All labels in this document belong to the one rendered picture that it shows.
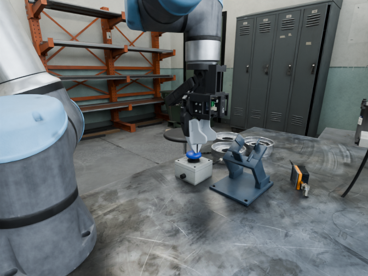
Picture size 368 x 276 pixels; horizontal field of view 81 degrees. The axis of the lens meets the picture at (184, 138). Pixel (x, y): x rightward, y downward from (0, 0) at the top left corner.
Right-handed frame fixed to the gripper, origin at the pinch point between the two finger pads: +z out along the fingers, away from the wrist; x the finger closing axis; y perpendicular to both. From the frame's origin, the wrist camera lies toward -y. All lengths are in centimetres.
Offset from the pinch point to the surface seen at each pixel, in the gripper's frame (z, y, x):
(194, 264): 8.2, 17.9, -20.4
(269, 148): 5.2, 9.1, 26.3
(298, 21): -80, -74, 290
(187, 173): 5.8, 0.8, -3.5
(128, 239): 8.2, 6.9, -24.4
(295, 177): 5.7, 21.1, 12.5
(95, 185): 88, -157, 36
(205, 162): 3.7, 2.8, 1.1
